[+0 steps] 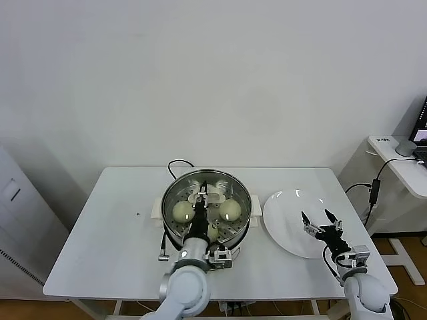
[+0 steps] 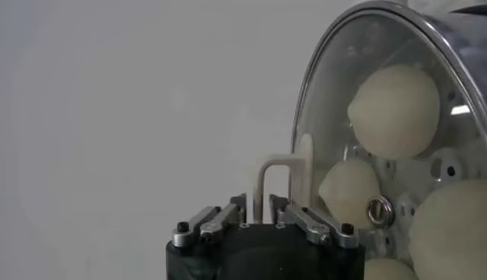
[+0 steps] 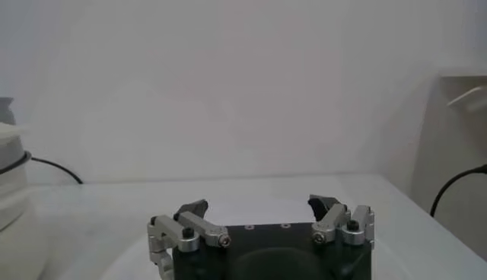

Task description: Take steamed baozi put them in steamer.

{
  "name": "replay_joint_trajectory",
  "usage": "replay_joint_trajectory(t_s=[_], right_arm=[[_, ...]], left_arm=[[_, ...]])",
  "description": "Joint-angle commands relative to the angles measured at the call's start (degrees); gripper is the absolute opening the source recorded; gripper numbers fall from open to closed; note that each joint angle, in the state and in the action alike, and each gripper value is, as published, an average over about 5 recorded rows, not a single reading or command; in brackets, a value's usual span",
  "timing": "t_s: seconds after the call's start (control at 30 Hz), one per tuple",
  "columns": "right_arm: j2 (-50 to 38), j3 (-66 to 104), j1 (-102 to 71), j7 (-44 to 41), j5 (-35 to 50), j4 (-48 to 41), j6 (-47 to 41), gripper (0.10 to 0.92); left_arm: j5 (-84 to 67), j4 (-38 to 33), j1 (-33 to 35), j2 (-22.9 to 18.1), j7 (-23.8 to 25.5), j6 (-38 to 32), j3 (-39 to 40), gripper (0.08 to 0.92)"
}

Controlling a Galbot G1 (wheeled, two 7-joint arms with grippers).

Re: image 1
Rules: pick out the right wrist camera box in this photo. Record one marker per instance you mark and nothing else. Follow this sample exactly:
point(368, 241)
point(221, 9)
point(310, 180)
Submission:
point(361, 256)

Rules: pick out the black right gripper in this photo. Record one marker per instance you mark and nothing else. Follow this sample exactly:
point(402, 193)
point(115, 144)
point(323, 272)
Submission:
point(335, 242)

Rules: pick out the grey computer mouse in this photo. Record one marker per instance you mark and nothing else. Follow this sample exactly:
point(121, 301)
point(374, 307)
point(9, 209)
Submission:
point(406, 148)

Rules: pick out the white power strip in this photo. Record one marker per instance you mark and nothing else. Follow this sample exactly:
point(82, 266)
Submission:
point(230, 306)

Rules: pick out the open laptop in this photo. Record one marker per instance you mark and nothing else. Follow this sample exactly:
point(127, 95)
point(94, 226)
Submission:
point(422, 133)

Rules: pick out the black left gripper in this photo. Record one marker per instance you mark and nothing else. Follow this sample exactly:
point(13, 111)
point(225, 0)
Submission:
point(199, 221)

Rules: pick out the cream electric cooker base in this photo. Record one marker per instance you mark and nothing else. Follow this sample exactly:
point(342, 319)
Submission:
point(157, 222)

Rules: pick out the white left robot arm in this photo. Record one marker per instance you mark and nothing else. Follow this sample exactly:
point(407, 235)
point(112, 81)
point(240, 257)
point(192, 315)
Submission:
point(187, 290)

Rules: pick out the white cabinet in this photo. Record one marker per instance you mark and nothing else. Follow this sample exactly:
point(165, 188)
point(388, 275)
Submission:
point(20, 216)

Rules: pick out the white round plate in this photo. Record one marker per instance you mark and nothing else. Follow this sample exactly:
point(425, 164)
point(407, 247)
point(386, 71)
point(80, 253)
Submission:
point(287, 216)

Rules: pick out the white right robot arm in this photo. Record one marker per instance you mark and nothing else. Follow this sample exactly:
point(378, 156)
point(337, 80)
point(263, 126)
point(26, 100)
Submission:
point(365, 296)

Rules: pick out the stainless steel steamer basket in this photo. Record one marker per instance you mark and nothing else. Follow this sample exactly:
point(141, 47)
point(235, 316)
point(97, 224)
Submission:
point(233, 239)

